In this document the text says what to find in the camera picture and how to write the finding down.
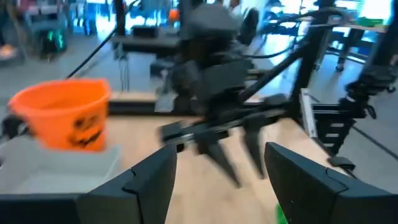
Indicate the small dark green brick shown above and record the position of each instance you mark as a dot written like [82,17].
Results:
[280,217]

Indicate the computer tower green lights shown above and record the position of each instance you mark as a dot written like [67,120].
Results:
[54,40]

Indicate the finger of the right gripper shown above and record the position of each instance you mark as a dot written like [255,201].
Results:
[217,152]
[255,140]

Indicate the dark grey desk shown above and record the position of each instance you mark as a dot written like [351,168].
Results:
[146,43]

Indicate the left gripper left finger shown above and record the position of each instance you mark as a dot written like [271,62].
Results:
[146,196]

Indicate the orange pumpkin face bucket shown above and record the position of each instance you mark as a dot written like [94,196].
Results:
[62,105]

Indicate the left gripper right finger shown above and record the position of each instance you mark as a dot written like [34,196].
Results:
[311,199]

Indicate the black box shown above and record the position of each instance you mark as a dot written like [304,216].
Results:
[145,31]

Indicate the wooden top desk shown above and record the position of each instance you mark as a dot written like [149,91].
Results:
[370,28]

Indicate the light grey plastic bin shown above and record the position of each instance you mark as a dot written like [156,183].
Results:
[56,174]

